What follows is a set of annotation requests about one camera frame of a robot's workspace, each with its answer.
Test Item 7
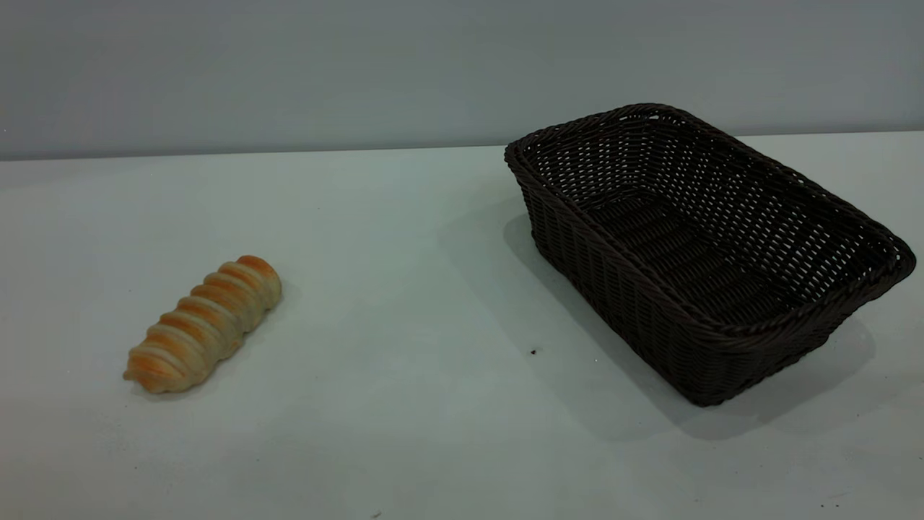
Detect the dark woven wicker basket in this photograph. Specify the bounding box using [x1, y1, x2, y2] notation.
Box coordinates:
[504, 103, 918, 407]

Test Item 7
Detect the spiral horn-shaped bread roll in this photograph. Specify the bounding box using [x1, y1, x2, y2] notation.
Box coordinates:
[123, 255, 282, 394]

